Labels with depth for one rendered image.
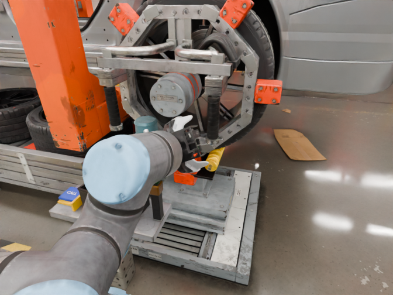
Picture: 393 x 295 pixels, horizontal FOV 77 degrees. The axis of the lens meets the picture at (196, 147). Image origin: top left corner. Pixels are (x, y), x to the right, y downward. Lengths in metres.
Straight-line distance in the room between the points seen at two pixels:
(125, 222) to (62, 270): 0.12
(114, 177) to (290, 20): 1.14
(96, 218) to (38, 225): 1.40
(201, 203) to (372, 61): 1.04
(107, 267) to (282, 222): 1.36
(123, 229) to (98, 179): 0.09
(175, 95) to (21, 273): 0.63
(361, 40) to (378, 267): 1.08
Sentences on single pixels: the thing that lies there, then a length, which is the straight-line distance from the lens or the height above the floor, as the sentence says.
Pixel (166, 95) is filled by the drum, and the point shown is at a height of 0.86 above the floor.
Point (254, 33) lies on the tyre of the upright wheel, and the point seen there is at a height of 1.04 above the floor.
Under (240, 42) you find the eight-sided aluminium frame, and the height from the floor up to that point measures 1.01.
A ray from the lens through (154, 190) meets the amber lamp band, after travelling 0.83.
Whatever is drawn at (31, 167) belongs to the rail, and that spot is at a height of 0.30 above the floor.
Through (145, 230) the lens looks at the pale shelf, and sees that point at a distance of 0.91.
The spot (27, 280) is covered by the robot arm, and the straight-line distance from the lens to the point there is 0.33.
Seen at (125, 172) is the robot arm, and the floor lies 0.93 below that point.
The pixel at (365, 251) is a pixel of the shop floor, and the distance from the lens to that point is 1.67.
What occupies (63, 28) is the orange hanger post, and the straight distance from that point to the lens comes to 1.18.
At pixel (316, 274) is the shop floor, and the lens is 1.45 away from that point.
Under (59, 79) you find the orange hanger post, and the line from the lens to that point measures 1.18.
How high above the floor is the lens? 1.12
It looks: 30 degrees down
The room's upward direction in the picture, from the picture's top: straight up
